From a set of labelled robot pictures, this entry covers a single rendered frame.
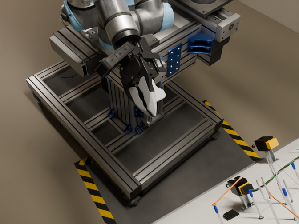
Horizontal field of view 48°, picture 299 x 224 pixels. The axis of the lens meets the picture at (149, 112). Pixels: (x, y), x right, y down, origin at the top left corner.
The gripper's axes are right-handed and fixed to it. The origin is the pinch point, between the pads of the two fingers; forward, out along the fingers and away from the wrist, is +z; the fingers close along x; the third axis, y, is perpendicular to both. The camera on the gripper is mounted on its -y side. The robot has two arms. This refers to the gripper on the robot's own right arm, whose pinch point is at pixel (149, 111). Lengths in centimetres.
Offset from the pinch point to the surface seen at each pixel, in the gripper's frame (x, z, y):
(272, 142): 10, 13, 67
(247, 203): 12.6, 28.3, 38.0
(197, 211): 32, 25, 37
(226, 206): 21, 27, 39
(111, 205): 136, 5, 77
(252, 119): 77, -17, 187
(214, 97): 95, -46, 180
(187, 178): 107, 7, 123
